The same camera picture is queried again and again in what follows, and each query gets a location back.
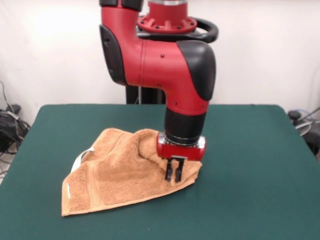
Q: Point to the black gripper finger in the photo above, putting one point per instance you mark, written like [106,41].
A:
[179,171]
[169,170]

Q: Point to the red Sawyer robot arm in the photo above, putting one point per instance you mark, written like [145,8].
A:
[155,70]

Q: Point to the tan terry towel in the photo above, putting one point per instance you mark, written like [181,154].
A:
[112,180]

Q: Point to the black rounded floor base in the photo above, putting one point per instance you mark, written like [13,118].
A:
[314,142]

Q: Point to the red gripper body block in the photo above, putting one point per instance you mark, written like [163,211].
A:
[180,153]

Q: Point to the dark green table cloth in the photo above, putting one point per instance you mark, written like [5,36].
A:
[250,187]

